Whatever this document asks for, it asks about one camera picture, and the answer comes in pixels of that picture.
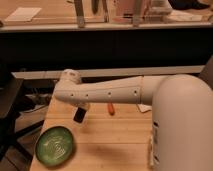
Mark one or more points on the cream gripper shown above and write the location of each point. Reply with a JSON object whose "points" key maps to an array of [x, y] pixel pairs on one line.
{"points": [[85, 106]]}

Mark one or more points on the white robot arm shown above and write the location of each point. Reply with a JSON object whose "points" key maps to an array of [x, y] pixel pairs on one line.
{"points": [[182, 113]]}

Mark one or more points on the green ceramic plate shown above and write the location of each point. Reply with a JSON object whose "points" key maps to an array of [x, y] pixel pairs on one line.
{"points": [[54, 146]]}

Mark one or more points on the orange carrot toy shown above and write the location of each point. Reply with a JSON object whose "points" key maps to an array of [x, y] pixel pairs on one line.
{"points": [[111, 109]]}

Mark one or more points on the black chair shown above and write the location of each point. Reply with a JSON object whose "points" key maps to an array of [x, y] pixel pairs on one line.
{"points": [[12, 102]]}

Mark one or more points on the clear plastic water bottle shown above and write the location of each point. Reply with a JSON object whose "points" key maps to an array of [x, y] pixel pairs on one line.
{"points": [[150, 152]]}

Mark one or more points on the white paper sheet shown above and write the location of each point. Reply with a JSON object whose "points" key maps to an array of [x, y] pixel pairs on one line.
{"points": [[23, 14]]}

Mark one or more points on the grey metal post left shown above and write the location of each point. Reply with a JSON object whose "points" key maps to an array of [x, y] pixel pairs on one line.
{"points": [[79, 13]]}

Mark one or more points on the grey metal post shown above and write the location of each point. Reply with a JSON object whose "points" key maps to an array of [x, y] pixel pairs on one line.
{"points": [[136, 13], [79, 13]]}

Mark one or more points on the grey metal post right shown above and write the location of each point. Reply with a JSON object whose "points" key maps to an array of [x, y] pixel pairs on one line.
{"points": [[136, 13]]}

